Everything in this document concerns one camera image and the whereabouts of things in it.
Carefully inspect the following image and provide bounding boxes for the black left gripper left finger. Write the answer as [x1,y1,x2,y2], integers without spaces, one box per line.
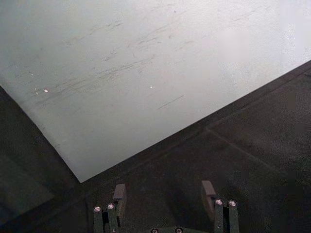
[93,183,127,233]

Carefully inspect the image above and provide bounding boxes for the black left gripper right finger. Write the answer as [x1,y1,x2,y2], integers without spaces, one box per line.
[201,180,240,233]

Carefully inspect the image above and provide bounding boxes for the black table cloth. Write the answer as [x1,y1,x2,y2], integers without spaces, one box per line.
[0,59,311,233]

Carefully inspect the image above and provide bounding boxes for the plain pale wall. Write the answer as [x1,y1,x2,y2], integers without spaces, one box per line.
[0,0,311,183]

